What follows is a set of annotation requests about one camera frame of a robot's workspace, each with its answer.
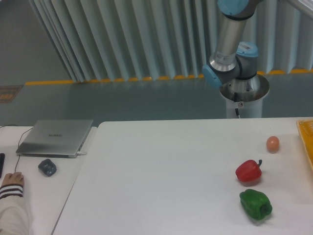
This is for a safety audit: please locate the black keyboard edge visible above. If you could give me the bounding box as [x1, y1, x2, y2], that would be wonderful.
[0, 153, 5, 178]

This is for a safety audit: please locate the red bell pepper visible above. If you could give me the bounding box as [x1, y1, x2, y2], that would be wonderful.
[235, 160, 263, 182]

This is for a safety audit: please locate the green bell pepper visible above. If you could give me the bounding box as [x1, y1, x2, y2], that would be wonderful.
[239, 189, 272, 221]

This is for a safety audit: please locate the silver closed laptop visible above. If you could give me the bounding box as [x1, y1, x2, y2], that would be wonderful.
[16, 119, 93, 158]

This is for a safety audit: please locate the striped sleeve forearm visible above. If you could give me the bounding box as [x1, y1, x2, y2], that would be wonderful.
[0, 184, 29, 235]

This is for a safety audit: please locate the brown egg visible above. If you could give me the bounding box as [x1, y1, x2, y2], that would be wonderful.
[266, 136, 280, 153]

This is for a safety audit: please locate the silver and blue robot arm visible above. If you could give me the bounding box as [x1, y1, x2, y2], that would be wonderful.
[202, 0, 313, 88]

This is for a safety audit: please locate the yellow plastic basket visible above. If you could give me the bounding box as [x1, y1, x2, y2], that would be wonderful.
[296, 119, 313, 170]

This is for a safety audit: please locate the person's hand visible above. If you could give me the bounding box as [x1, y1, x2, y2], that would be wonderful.
[1, 172, 24, 187]

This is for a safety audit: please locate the white pleated curtain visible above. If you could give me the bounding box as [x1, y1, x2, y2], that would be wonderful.
[30, 0, 313, 82]

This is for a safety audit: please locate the black mouse cable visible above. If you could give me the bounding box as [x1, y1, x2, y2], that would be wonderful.
[0, 124, 34, 173]

